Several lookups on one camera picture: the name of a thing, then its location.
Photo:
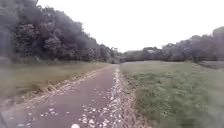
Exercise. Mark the grey asphalt path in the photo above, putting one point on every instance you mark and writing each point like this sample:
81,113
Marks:
87,100

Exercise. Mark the grass field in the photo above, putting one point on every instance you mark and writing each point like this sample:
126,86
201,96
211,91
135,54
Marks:
173,90

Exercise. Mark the robot's own part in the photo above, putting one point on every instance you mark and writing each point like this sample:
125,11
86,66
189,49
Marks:
75,126

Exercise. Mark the wood of dark trees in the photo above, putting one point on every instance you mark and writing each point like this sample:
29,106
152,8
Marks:
43,36

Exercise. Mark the row of distant trees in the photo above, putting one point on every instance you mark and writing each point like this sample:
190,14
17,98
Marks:
186,50

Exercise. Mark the grass verge with dry leaves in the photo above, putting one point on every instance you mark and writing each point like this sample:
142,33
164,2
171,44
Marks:
30,78

